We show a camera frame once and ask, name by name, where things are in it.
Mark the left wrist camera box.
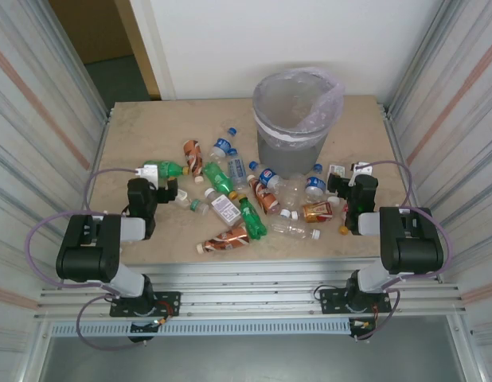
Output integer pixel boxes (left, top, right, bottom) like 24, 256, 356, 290
134, 162, 160, 185

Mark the small clear bottle green cap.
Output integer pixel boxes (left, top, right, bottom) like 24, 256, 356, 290
189, 198, 211, 217

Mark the white bottle with purple label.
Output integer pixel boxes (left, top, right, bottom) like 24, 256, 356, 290
203, 187, 244, 228

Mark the red label bottle yellow cap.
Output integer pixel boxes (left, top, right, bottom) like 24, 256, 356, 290
338, 201, 350, 235

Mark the clear bottle pale blue label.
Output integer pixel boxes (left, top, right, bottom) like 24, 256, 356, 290
228, 147, 248, 190

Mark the brown door jamb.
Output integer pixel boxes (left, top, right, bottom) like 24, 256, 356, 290
112, 0, 162, 100

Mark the clear bottle with white cap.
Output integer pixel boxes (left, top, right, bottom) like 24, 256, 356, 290
268, 220, 322, 241

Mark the power lead with yellow connector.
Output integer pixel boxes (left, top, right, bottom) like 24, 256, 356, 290
128, 316, 170, 344
348, 317, 377, 342

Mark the grey mesh waste bin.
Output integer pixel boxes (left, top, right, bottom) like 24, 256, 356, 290
252, 67, 346, 180

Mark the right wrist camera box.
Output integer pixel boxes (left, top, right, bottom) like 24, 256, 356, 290
350, 160, 377, 188

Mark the red and gold snack wrapper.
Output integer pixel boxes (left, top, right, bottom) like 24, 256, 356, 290
290, 201, 336, 224

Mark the clear bottle blue Pepsi label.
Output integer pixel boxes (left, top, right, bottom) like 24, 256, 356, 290
209, 127, 238, 160
248, 160, 287, 196
304, 163, 327, 202

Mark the aluminium rail bed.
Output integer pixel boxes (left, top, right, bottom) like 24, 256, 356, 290
33, 256, 468, 322

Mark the white door frame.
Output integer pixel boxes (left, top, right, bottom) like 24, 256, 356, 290
128, 0, 178, 101

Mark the white slotted cable duct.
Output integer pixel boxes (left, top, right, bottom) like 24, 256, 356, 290
49, 318, 353, 337

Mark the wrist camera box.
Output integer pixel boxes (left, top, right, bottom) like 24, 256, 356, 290
134, 162, 160, 185
350, 160, 377, 188

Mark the white bottle with green label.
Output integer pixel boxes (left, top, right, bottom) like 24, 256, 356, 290
326, 163, 348, 207

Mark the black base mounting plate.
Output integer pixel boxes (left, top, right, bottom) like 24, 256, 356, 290
109, 290, 182, 319
319, 286, 392, 316

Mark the aluminium side rail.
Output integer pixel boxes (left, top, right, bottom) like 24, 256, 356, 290
84, 105, 114, 180
379, 102, 446, 284

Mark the brown label tea bottle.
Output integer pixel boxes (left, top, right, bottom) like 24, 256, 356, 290
247, 174, 280, 216
182, 138, 208, 185
195, 226, 251, 255

